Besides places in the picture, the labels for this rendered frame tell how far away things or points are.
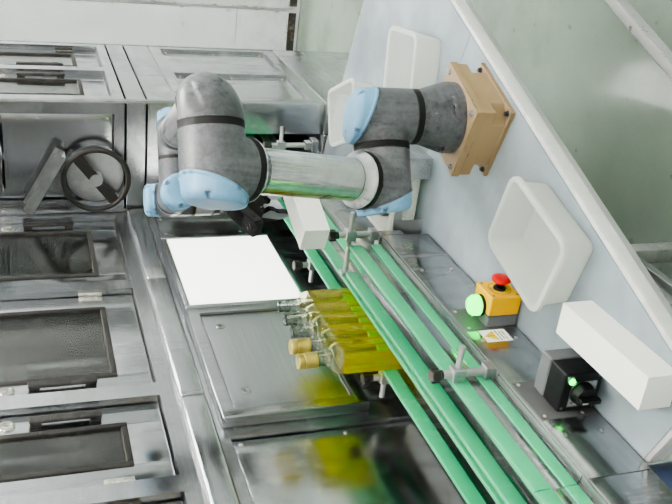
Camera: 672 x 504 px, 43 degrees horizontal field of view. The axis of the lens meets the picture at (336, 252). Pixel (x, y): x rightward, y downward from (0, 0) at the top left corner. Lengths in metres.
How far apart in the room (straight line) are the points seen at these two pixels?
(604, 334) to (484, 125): 0.53
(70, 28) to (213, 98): 4.06
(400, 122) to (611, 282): 0.53
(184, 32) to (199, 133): 4.13
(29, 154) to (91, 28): 2.77
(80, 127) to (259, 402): 1.19
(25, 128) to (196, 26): 2.93
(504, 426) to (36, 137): 1.76
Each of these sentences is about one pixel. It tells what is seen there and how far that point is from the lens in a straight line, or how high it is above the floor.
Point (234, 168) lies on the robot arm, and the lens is 1.45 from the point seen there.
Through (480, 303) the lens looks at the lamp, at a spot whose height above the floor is 0.84.
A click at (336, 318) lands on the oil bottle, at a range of 1.97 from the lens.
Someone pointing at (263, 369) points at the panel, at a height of 1.19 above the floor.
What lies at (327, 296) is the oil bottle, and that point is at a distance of 2.06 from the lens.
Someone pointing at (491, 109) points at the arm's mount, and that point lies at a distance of 1.79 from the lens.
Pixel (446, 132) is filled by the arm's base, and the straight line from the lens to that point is 1.79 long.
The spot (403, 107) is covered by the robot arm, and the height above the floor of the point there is 0.97.
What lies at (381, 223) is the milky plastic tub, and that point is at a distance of 2.25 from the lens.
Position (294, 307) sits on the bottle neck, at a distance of 2.05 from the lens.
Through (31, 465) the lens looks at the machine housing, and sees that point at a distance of 1.86.
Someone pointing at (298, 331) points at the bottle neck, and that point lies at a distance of 1.95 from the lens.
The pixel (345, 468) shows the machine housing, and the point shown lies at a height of 1.09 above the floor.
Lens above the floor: 1.69
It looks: 20 degrees down
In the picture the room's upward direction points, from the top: 93 degrees counter-clockwise
